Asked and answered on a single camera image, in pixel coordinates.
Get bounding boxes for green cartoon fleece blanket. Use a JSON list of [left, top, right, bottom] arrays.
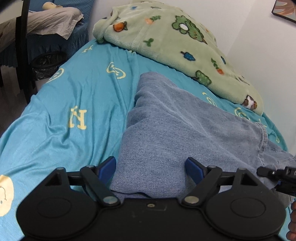
[[93, 1, 263, 115]]

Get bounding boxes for person's right hand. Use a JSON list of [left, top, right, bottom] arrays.
[[286, 201, 296, 241]]

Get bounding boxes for grey cloth on sofa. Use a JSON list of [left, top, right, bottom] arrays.
[[1, 7, 84, 51]]

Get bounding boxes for light blue denim jeans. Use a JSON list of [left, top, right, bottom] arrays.
[[110, 72, 295, 199]]

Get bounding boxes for blue covered sofa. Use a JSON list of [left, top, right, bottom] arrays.
[[1, 1, 94, 67]]

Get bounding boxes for black wooden chair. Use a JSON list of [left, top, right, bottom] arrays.
[[1, 0, 37, 103]]

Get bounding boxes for black trash bin bag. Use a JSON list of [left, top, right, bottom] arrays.
[[31, 51, 67, 80]]

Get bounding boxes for turquoise printed bed sheet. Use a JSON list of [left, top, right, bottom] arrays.
[[1, 41, 287, 240]]

